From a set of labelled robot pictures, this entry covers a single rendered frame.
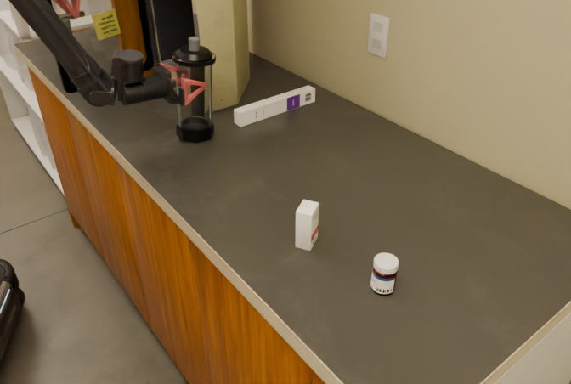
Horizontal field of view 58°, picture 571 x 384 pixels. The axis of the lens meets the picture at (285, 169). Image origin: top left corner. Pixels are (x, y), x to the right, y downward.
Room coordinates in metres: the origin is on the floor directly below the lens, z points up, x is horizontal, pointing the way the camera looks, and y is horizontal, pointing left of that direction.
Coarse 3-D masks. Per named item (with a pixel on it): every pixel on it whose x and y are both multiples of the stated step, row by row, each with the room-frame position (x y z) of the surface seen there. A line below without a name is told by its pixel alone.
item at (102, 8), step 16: (64, 0) 1.44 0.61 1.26; (80, 0) 1.48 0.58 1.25; (96, 0) 1.51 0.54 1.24; (112, 0) 1.54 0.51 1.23; (128, 0) 1.58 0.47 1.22; (64, 16) 1.44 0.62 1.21; (80, 16) 1.47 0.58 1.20; (96, 16) 1.50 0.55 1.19; (112, 16) 1.54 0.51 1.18; (128, 16) 1.57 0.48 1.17; (80, 32) 1.46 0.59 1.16; (96, 32) 1.49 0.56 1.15; (112, 32) 1.53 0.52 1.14; (128, 32) 1.57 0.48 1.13; (96, 48) 1.49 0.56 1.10; (112, 48) 1.52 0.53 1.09; (128, 48) 1.56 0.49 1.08; (144, 48) 1.60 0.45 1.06
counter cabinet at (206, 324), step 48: (48, 96) 1.81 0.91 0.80; (96, 144) 1.41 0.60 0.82; (96, 192) 1.53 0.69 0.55; (144, 192) 1.12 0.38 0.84; (96, 240) 1.68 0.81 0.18; (144, 240) 1.18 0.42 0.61; (144, 288) 1.26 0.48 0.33; (192, 288) 0.95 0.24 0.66; (192, 336) 0.98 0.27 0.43; (240, 336) 0.77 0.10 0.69
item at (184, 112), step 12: (180, 60) 1.21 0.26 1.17; (204, 60) 1.22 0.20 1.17; (180, 72) 1.22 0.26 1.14; (192, 72) 1.21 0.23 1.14; (204, 72) 1.22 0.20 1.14; (180, 84) 1.22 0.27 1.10; (204, 96) 1.22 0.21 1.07; (180, 108) 1.22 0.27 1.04; (192, 108) 1.21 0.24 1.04; (204, 108) 1.22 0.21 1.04; (180, 120) 1.22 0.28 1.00; (192, 120) 1.21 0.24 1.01; (204, 120) 1.22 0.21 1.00
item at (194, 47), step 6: (192, 42) 1.24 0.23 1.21; (198, 42) 1.25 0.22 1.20; (180, 48) 1.25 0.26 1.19; (186, 48) 1.26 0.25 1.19; (192, 48) 1.24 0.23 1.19; (198, 48) 1.25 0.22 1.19; (204, 48) 1.27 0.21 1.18; (180, 54) 1.23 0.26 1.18; (186, 54) 1.22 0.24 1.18; (192, 54) 1.22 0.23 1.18; (198, 54) 1.22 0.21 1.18; (204, 54) 1.23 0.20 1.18; (210, 54) 1.25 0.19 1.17; (192, 60) 1.21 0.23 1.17; (198, 60) 1.21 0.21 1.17
